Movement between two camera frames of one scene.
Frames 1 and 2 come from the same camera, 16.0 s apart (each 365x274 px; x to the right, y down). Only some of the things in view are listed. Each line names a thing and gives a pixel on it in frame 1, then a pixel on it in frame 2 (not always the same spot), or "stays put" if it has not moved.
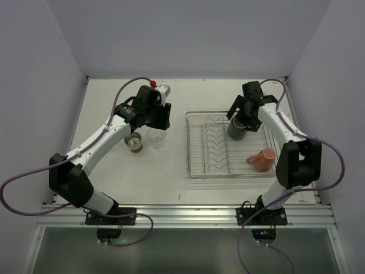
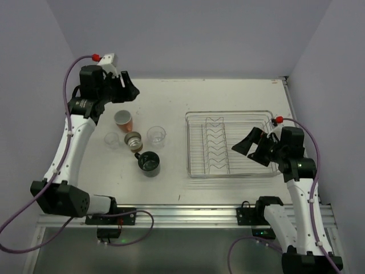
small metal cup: (134, 141) stays put
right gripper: (247, 115) -> (264, 146)
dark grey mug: (236, 129) -> (149, 162)
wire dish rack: (211, 153) stays put
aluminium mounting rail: (314, 215) stays put
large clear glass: (157, 137) stays put
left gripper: (161, 117) -> (118, 89)
